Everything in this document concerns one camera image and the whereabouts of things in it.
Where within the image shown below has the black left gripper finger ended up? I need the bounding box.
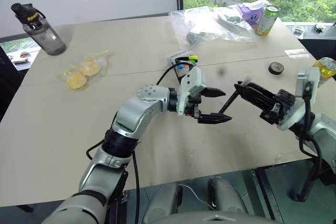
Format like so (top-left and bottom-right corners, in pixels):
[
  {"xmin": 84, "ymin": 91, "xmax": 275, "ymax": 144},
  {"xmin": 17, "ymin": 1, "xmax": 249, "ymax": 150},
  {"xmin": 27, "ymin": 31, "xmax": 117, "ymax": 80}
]
[
  {"xmin": 202, "ymin": 87, "xmax": 227, "ymax": 98},
  {"xmin": 197, "ymin": 113, "xmax": 233, "ymax": 125}
]

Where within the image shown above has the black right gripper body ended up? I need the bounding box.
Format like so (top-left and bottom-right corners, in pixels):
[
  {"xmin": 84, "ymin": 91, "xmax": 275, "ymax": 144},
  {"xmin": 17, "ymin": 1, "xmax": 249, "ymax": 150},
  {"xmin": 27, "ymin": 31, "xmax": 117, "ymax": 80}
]
[{"xmin": 259, "ymin": 89, "xmax": 303, "ymax": 126}]

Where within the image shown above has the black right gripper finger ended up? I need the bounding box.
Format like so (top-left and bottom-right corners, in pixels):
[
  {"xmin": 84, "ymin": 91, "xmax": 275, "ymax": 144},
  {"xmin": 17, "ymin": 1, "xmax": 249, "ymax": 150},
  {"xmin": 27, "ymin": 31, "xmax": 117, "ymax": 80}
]
[
  {"xmin": 234, "ymin": 84, "xmax": 275, "ymax": 109},
  {"xmin": 237, "ymin": 81, "xmax": 279, "ymax": 102}
]

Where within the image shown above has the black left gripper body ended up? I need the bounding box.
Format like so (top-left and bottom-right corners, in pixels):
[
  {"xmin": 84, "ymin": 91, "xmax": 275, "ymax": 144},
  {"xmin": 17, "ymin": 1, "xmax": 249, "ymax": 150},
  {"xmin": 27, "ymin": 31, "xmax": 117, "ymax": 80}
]
[{"xmin": 184, "ymin": 94, "xmax": 203, "ymax": 123}]

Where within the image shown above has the black pen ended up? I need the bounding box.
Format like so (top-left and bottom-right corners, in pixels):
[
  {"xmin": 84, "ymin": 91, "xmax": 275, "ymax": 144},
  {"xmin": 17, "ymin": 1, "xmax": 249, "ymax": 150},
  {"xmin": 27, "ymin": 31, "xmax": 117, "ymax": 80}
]
[{"xmin": 218, "ymin": 77, "xmax": 252, "ymax": 115}]

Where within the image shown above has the black tape roll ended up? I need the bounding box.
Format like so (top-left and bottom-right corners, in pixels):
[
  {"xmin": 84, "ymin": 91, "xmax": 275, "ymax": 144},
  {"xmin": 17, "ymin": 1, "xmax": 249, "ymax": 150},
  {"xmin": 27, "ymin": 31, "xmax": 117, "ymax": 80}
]
[{"xmin": 268, "ymin": 61, "xmax": 285, "ymax": 76}]

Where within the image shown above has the small clear plastic wrapper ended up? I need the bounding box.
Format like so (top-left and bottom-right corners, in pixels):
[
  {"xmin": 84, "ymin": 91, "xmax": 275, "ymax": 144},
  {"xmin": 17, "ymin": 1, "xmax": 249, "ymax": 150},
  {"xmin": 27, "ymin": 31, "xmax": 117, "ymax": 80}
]
[{"xmin": 164, "ymin": 50, "xmax": 194, "ymax": 66}]

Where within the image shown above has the small flat clear bag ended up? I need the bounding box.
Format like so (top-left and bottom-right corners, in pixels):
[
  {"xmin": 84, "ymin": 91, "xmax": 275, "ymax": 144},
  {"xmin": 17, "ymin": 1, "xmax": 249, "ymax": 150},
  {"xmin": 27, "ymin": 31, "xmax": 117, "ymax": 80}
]
[{"xmin": 284, "ymin": 48, "xmax": 312, "ymax": 59}]

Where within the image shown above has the yellow drink can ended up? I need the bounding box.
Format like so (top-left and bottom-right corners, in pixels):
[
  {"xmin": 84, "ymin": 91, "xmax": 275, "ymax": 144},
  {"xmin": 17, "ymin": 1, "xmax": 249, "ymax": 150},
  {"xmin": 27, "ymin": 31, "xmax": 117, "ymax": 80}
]
[{"xmin": 312, "ymin": 56, "xmax": 336, "ymax": 89}]

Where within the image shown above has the grey object in bag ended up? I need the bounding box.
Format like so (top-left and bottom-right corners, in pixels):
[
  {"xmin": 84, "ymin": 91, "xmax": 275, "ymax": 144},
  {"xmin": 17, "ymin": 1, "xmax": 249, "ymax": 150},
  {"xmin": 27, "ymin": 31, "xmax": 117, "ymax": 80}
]
[{"xmin": 186, "ymin": 30, "xmax": 208, "ymax": 46}]

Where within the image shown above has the large clear plastic bag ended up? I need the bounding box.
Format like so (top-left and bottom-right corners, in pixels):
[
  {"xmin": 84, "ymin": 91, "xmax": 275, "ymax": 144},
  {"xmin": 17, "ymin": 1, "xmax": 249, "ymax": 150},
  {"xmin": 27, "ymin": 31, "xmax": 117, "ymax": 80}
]
[{"xmin": 169, "ymin": 5, "xmax": 257, "ymax": 49}]

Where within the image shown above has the green drink can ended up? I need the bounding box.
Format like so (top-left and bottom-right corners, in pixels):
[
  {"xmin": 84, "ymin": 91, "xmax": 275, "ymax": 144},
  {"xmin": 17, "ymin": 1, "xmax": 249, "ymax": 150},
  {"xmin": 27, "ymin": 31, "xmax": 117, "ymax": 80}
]
[{"xmin": 255, "ymin": 5, "xmax": 280, "ymax": 37}]

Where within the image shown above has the purple tissue pack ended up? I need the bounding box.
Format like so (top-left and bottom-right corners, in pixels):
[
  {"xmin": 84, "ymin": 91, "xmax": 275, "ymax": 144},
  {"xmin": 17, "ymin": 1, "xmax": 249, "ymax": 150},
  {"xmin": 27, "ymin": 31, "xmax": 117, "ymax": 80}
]
[{"xmin": 237, "ymin": 0, "xmax": 271, "ymax": 26}]

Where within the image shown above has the grey rounded shape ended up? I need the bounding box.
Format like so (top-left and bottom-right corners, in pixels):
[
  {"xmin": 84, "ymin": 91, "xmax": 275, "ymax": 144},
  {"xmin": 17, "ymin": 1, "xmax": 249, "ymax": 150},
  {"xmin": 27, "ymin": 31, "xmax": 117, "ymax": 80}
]
[
  {"xmin": 142, "ymin": 182, "xmax": 182, "ymax": 224},
  {"xmin": 208, "ymin": 176, "xmax": 249, "ymax": 215}
]

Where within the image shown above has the black table leg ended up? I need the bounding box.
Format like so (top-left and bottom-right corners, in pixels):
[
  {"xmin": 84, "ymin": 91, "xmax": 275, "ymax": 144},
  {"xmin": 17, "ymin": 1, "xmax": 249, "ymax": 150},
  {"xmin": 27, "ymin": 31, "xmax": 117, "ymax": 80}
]
[{"xmin": 255, "ymin": 167, "xmax": 285, "ymax": 224}]

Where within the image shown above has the grey curved robot chest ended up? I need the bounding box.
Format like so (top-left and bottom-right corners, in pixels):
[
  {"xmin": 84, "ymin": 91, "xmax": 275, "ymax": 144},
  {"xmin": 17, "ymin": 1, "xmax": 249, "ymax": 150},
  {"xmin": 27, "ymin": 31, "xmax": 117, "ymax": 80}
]
[{"xmin": 154, "ymin": 210, "xmax": 277, "ymax": 224}]

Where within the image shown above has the clear zip bag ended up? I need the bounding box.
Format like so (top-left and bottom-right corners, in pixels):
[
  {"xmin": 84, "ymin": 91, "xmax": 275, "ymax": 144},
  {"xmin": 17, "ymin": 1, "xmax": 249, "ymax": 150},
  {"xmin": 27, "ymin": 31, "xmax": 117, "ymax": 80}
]
[{"xmin": 56, "ymin": 48, "xmax": 111, "ymax": 92}]

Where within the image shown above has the yellow round cake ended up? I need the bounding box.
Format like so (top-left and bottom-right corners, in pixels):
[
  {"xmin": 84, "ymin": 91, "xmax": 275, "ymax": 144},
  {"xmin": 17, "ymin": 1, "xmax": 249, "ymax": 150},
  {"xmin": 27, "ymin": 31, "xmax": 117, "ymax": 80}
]
[
  {"xmin": 78, "ymin": 58, "xmax": 101, "ymax": 76},
  {"xmin": 65, "ymin": 71, "xmax": 88, "ymax": 90}
]

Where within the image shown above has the grey water bottle black lid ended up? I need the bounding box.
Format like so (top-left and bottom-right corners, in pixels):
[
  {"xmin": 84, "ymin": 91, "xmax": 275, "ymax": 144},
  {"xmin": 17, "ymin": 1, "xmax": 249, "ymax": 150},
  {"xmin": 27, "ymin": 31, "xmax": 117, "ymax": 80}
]
[{"xmin": 10, "ymin": 2, "xmax": 67, "ymax": 57}]

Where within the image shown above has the black chair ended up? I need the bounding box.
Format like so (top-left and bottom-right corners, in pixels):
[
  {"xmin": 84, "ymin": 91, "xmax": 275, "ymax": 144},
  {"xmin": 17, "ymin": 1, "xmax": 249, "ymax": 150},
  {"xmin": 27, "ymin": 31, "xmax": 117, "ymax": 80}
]
[{"xmin": 0, "ymin": 46, "xmax": 26, "ymax": 123}]

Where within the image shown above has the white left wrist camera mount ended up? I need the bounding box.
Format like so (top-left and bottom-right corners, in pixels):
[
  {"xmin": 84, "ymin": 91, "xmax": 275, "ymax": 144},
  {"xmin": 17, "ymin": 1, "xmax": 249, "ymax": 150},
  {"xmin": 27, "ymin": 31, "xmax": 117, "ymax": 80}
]
[{"xmin": 177, "ymin": 67, "xmax": 208, "ymax": 117}]

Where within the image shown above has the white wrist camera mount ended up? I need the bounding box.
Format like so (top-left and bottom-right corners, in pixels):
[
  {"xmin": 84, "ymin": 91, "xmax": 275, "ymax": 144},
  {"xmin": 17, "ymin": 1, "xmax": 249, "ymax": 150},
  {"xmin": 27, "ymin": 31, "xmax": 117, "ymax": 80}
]
[
  {"xmin": 177, "ymin": 67, "xmax": 208, "ymax": 117},
  {"xmin": 277, "ymin": 66, "xmax": 321, "ymax": 131}
]

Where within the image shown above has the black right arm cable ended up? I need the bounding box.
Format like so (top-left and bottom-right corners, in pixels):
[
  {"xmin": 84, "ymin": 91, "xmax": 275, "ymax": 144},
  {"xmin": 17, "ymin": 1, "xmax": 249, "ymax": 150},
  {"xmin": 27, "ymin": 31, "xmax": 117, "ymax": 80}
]
[{"xmin": 289, "ymin": 80, "xmax": 324, "ymax": 204}]

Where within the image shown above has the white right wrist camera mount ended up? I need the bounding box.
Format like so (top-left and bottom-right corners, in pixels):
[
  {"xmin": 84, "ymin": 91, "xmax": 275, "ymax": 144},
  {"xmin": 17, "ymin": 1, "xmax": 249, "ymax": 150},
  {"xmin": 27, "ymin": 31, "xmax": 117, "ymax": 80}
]
[{"xmin": 277, "ymin": 66, "xmax": 321, "ymax": 131}]

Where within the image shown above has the thin white wire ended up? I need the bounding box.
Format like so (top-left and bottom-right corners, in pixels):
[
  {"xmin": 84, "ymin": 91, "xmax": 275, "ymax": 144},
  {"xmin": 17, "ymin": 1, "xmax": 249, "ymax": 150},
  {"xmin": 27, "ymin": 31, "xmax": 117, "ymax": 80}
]
[{"xmin": 178, "ymin": 184, "xmax": 216, "ymax": 211}]

